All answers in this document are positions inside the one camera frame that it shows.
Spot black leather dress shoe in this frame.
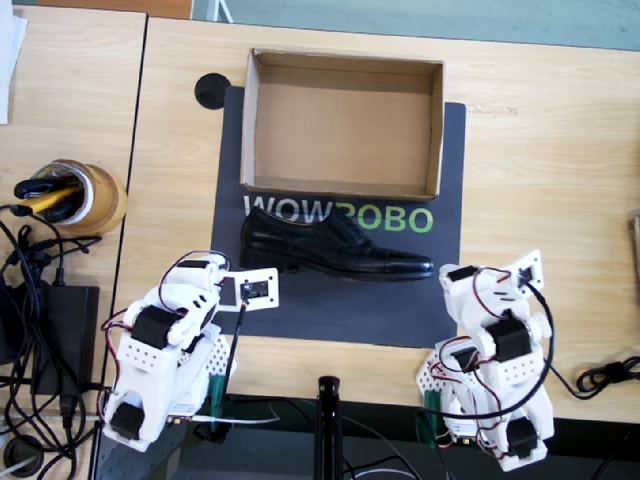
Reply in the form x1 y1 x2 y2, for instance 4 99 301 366
238 205 435 282

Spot black box device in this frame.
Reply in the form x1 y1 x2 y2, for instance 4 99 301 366
0 282 31 366

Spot open cardboard box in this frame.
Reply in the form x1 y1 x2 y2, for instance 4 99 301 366
238 47 446 202

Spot green table clamp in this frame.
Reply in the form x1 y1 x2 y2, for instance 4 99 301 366
207 374 227 432
422 392 444 444

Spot black mat with WOWROBO print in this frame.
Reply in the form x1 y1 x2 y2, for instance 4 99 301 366
209 85 469 350

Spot brown packing tape roll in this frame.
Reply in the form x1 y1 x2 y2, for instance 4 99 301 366
27 158 129 236

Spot black power adapter brick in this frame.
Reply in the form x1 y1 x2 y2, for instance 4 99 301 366
30 285 101 396

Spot white paper stack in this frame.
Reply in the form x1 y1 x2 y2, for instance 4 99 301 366
0 4 30 126

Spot black camera cable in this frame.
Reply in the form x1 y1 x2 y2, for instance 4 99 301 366
434 279 556 451
215 302 247 406

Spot white perforated base plate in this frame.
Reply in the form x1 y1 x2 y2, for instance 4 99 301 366
179 324 240 396
417 344 451 396

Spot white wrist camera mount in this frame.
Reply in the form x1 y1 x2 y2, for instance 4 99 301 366
507 249 544 294
218 267 280 312

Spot black adapter input cable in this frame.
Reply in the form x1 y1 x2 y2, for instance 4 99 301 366
29 234 106 289

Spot thin white cable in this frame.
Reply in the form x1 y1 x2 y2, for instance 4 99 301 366
192 412 281 426

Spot coiled black cable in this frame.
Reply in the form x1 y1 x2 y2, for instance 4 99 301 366
547 354 640 401

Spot yellow black handled pliers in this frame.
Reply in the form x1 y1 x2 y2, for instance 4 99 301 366
10 188 86 225

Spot black adapter output cable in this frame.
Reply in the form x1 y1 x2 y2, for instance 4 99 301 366
49 392 109 480

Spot black camera stand pole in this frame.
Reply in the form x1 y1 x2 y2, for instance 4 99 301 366
317 375 344 480

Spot black handled scissors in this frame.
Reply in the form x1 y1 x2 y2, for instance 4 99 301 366
13 175 61 200

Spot black round cable grommet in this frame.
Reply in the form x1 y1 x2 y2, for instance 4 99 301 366
193 72 234 111

